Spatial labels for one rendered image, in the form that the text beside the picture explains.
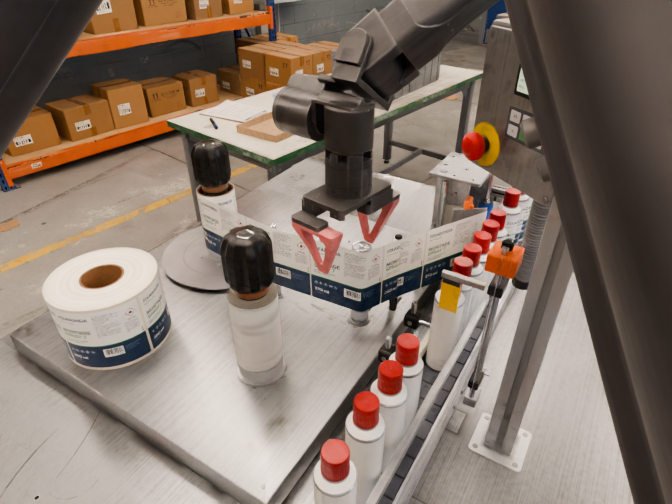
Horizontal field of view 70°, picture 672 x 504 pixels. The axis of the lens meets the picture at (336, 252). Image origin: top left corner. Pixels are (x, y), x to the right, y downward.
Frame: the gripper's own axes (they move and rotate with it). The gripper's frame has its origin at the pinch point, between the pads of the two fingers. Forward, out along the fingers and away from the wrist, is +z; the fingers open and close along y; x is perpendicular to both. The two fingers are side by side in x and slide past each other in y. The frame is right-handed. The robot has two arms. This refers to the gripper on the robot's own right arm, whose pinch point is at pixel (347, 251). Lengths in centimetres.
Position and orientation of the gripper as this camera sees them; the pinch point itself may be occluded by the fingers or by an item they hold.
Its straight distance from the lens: 64.4
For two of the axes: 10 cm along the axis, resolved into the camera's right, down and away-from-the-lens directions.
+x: 7.6, 3.5, -5.4
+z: 0.0, 8.4, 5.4
